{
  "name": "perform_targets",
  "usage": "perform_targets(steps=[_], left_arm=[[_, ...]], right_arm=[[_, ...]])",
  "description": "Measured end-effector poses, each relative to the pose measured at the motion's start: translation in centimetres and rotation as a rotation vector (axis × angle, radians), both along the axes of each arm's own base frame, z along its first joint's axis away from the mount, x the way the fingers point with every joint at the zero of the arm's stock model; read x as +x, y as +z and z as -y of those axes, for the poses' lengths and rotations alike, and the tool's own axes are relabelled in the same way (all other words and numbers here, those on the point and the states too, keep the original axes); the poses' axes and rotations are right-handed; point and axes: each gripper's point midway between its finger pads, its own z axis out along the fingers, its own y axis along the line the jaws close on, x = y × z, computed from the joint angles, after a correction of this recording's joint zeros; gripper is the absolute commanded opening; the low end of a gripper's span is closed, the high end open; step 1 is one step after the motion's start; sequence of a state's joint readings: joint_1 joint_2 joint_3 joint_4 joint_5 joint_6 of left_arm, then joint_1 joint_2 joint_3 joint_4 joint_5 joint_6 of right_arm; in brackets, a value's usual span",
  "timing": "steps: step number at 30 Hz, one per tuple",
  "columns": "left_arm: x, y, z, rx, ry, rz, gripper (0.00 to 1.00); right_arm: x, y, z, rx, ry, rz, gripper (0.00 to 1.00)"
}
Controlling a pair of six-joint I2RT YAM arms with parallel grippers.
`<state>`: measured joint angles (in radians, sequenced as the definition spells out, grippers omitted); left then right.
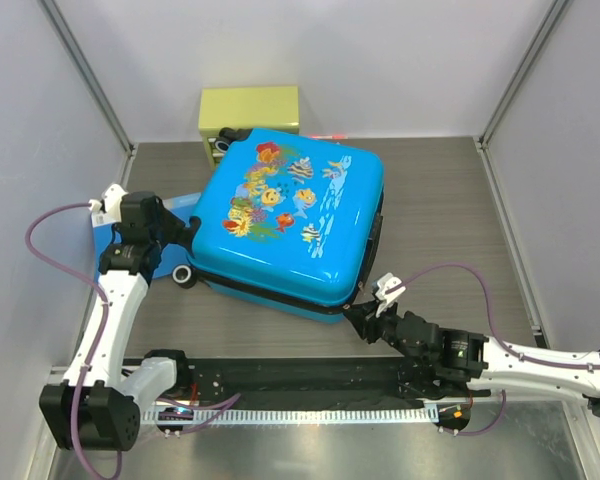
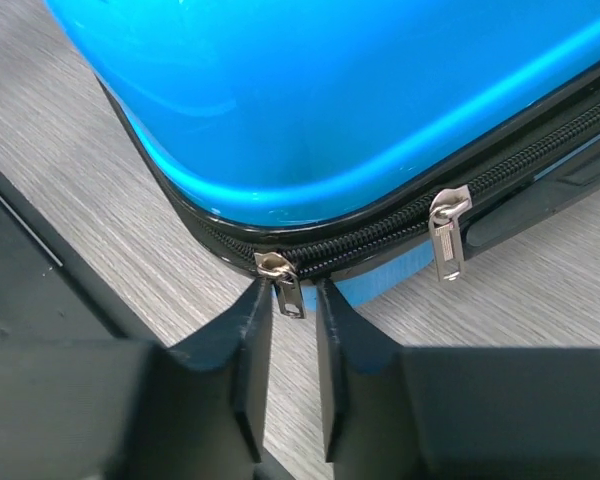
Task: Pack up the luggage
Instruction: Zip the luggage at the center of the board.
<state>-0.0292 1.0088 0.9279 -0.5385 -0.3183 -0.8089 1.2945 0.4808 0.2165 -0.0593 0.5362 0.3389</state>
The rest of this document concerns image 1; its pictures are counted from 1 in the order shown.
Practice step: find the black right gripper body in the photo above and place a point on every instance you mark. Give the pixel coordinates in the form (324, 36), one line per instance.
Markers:
(382, 326)

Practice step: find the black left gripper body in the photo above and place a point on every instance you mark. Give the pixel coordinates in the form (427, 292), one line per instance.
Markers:
(157, 234)

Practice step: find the blue white box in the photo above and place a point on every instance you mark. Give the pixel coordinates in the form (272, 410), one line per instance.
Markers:
(172, 256)

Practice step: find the blue suitcase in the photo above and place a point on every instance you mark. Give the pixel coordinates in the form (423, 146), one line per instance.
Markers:
(288, 222)

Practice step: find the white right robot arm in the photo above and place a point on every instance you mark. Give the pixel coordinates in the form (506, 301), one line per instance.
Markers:
(507, 360)

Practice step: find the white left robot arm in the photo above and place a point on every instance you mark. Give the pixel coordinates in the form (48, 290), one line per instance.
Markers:
(95, 406)

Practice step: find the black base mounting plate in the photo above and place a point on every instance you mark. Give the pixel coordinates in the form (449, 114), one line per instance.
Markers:
(323, 383)

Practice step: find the yellow-green drawer organizer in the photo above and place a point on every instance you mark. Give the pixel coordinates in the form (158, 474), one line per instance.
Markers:
(243, 108)

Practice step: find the marker pen red cap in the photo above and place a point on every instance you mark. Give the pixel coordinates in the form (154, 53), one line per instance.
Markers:
(332, 137)

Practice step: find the aluminium corner post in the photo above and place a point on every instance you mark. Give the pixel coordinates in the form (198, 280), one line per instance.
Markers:
(539, 40)
(78, 58)

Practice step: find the slotted cable duct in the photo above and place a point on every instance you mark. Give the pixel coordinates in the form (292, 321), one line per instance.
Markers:
(179, 417)

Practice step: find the aluminium right corner post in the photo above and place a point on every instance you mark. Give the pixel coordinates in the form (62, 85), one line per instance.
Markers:
(539, 40)

